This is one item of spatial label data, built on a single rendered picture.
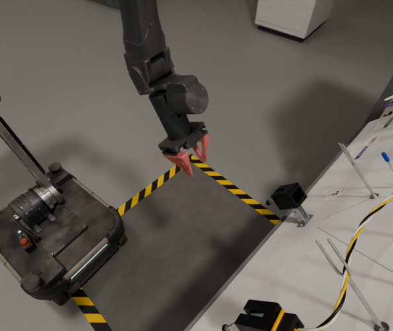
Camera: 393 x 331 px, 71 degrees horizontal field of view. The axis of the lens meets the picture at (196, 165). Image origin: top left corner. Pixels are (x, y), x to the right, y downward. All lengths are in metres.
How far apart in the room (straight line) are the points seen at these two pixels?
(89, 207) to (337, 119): 2.09
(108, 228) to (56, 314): 0.50
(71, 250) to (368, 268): 1.30
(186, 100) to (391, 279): 0.42
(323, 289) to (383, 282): 0.09
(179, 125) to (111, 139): 1.75
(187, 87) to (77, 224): 1.20
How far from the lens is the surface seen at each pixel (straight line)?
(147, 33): 0.52
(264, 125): 2.40
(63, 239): 1.57
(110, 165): 2.12
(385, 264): 0.54
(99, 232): 1.54
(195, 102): 0.52
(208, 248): 1.68
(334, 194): 0.80
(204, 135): 0.63
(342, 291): 0.39
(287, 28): 3.73
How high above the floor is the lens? 1.54
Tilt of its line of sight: 50 degrees down
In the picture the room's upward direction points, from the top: straight up
